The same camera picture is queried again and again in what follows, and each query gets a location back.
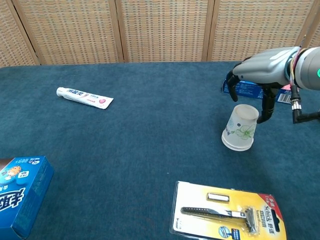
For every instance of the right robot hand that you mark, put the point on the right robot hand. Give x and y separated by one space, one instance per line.
262 67

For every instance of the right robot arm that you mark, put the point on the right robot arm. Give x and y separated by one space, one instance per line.
308 67

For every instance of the blue chocolate cookie box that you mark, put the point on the blue chocolate cookie box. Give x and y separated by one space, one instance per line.
20 195

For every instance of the razor blister pack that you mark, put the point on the razor blister pack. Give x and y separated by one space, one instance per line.
225 215

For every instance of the wicker folding screen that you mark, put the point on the wicker folding screen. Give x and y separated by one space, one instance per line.
162 30

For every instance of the blue pink Oreo box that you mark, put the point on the blue pink Oreo box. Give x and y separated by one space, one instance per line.
250 90

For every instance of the white toothpaste tube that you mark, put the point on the white toothpaste tube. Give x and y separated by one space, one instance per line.
85 97

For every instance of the blue table cloth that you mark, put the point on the blue table cloth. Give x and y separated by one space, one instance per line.
137 140

